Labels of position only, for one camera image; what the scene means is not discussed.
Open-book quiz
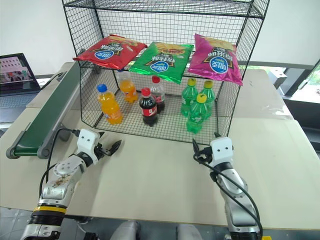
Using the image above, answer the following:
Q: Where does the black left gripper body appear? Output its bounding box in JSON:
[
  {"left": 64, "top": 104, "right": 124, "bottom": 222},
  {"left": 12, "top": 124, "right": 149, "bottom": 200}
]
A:
[{"left": 94, "top": 142, "right": 113, "bottom": 159}]

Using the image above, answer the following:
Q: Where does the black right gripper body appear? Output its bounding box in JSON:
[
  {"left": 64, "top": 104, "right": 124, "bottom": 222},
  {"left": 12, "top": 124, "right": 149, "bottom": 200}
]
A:
[{"left": 196, "top": 146, "right": 214, "bottom": 164}]

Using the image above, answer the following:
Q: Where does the green conveyor belt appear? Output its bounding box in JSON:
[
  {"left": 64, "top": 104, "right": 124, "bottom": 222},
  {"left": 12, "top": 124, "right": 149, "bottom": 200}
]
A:
[{"left": 5, "top": 61, "right": 82, "bottom": 160}]

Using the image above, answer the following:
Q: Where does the green soda bottle yellow cap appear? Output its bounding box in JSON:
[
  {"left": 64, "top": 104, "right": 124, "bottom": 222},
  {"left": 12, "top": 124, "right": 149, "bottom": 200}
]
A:
[
  {"left": 186, "top": 92, "right": 210, "bottom": 134},
  {"left": 199, "top": 80, "right": 217, "bottom": 119},
  {"left": 180, "top": 77, "right": 199, "bottom": 117}
]

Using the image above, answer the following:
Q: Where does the orange soda bottle blue cap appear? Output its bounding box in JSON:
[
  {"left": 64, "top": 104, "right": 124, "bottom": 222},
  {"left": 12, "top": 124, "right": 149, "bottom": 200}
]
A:
[
  {"left": 96, "top": 83, "right": 124, "bottom": 126},
  {"left": 117, "top": 70, "right": 139, "bottom": 104}
]

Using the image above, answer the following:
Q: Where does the cola bottle red cap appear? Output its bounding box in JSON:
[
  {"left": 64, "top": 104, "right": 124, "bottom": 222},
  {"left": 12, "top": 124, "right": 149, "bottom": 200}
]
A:
[
  {"left": 150, "top": 75, "right": 166, "bottom": 115},
  {"left": 138, "top": 87, "right": 159, "bottom": 128}
]

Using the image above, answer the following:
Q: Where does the magenta chip bag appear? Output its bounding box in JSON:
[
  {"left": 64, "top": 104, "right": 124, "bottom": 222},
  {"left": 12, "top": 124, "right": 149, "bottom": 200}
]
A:
[{"left": 187, "top": 33, "right": 244, "bottom": 87}]

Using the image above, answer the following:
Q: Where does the grey rounded shape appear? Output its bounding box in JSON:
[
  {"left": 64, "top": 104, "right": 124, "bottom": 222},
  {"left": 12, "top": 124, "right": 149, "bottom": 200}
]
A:
[
  {"left": 109, "top": 220, "right": 141, "bottom": 240},
  {"left": 176, "top": 223, "right": 204, "bottom": 240}
]

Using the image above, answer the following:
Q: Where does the red chip bag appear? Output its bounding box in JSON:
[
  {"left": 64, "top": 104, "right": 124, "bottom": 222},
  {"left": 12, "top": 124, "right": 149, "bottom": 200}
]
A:
[{"left": 72, "top": 34, "right": 148, "bottom": 71}]

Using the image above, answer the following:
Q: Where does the green chip bag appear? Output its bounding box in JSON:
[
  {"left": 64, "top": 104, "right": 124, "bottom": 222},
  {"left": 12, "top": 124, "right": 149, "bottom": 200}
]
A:
[{"left": 128, "top": 41, "right": 195, "bottom": 85}]

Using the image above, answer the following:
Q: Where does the grey laptop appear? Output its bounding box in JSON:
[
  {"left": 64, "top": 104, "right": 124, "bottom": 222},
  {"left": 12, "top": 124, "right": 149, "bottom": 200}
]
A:
[{"left": 0, "top": 52, "right": 42, "bottom": 124}]

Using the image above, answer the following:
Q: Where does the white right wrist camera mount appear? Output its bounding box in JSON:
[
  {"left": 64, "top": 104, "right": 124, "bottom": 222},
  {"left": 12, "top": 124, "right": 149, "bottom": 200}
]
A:
[{"left": 209, "top": 136, "right": 234, "bottom": 165}]

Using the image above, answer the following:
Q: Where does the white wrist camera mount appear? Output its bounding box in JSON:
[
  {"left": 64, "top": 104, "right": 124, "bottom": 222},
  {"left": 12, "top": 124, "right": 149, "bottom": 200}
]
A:
[
  {"left": 76, "top": 128, "right": 101, "bottom": 166},
  {"left": 209, "top": 136, "right": 234, "bottom": 165}
]

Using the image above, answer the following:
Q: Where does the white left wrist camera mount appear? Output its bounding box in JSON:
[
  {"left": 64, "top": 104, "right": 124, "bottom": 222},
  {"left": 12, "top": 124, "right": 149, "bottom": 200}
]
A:
[{"left": 76, "top": 128, "right": 101, "bottom": 166}]

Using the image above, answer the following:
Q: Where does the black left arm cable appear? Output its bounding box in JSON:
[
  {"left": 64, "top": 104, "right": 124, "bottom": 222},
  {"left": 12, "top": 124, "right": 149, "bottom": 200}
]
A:
[{"left": 38, "top": 127, "right": 80, "bottom": 201}]

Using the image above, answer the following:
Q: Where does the black wire mesh rack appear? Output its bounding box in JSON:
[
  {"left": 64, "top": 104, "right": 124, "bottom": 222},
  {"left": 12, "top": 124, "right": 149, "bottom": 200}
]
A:
[{"left": 61, "top": 0, "right": 271, "bottom": 149}]

